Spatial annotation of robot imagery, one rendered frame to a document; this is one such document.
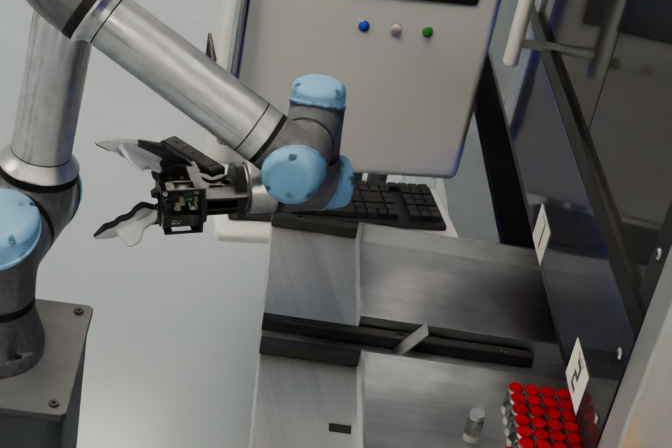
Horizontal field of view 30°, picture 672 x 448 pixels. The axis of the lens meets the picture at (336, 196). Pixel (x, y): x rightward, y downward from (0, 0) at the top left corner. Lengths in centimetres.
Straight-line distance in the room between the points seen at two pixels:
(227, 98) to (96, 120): 264
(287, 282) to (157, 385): 119
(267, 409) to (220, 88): 44
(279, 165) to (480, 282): 59
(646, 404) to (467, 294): 61
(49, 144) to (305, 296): 44
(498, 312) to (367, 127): 55
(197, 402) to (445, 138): 100
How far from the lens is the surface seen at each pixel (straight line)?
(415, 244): 206
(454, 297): 197
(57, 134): 179
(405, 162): 242
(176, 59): 154
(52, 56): 173
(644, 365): 142
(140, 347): 319
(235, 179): 170
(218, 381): 311
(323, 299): 190
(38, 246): 178
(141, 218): 174
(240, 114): 155
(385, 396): 174
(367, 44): 228
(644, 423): 145
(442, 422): 173
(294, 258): 198
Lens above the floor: 196
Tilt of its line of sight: 30 degrees down
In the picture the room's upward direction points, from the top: 11 degrees clockwise
